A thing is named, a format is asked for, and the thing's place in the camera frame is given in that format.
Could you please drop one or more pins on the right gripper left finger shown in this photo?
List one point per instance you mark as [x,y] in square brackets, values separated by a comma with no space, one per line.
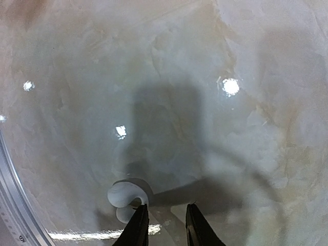
[136,231]

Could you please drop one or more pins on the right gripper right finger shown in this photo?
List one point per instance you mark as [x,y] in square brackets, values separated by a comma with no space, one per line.
[198,230]

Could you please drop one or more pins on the white ring earbud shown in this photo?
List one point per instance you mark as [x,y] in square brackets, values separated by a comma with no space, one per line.
[121,195]

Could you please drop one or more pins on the aluminium front rail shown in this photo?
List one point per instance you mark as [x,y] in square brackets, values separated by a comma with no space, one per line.
[16,210]

